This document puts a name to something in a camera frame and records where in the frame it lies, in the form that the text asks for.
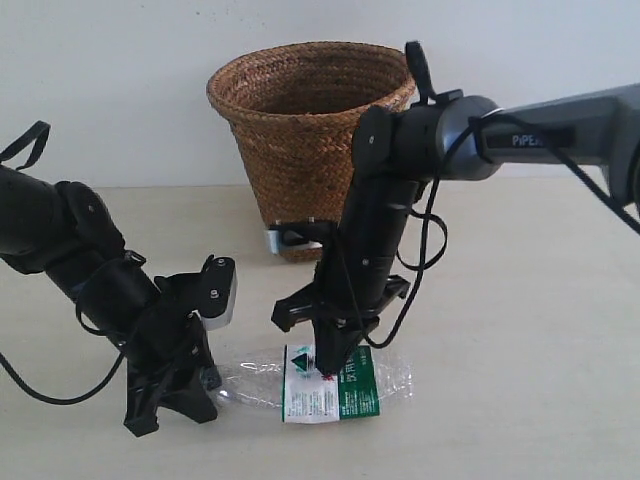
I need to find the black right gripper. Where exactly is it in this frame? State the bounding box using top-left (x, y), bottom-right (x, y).
top-left (271, 174), bottom-right (420, 373)

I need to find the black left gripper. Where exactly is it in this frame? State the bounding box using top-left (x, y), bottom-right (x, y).
top-left (75, 259), bottom-right (220, 437)

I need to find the crushed clear plastic bottle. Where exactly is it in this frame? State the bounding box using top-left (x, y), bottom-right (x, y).
top-left (210, 344), bottom-right (413, 425)

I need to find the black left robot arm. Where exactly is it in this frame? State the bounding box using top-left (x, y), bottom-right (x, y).
top-left (1, 167), bottom-right (220, 437)

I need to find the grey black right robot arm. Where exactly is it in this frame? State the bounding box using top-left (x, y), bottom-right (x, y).
top-left (271, 84), bottom-right (639, 375)

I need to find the brown woven wicker basket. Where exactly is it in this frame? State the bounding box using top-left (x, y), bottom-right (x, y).
top-left (206, 41), bottom-right (419, 263)

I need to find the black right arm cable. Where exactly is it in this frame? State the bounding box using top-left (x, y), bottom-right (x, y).
top-left (369, 41), bottom-right (640, 349)

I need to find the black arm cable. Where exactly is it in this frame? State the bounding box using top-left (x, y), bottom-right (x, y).
top-left (369, 41), bottom-right (640, 349)
top-left (0, 121), bottom-right (146, 405)

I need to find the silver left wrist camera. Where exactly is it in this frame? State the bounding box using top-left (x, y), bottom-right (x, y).
top-left (154, 255), bottom-right (237, 332)

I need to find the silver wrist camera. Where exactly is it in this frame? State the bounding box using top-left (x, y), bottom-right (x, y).
top-left (265, 217), bottom-right (335, 255)
top-left (154, 255), bottom-right (237, 332)

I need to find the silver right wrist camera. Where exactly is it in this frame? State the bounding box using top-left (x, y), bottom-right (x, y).
top-left (265, 217), bottom-right (335, 255)

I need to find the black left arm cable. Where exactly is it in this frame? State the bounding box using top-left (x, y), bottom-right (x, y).
top-left (0, 121), bottom-right (146, 405)

